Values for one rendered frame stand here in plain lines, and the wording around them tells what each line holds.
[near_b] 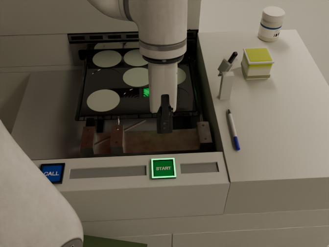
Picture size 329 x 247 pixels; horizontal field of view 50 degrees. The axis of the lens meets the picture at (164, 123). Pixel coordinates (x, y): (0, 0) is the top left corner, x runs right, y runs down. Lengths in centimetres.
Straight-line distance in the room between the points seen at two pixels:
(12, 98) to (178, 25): 104
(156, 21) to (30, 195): 32
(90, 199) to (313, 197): 54
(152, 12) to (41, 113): 73
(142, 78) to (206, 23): 213
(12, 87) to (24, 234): 110
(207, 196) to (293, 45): 64
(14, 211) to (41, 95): 91
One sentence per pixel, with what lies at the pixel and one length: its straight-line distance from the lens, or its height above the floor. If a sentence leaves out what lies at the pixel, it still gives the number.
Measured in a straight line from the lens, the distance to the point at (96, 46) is 129.
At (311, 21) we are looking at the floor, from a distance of 351.
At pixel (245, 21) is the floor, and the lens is 334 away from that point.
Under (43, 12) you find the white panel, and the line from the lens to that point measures 127.
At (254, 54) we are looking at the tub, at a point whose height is 103.
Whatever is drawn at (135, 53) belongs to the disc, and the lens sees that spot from 129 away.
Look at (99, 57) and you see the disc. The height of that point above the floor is 90.
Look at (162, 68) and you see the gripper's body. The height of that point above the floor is 127.
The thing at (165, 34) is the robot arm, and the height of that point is 132.
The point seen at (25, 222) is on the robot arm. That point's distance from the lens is 43.
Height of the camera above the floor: 164
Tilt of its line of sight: 46 degrees down
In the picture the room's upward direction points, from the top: straight up
